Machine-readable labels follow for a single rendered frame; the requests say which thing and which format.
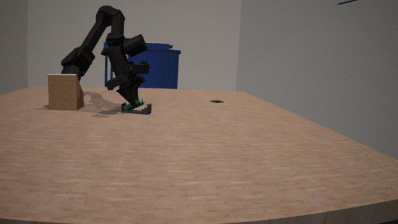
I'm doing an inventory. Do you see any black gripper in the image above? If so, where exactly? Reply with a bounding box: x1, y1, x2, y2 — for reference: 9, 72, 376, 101
107, 59, 145, 107

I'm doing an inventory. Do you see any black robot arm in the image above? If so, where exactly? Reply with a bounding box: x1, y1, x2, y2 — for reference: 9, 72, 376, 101
61, 5, 150, 81

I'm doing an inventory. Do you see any green battery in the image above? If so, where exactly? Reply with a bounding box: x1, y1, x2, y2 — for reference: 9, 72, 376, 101
126, 98, 145, 110

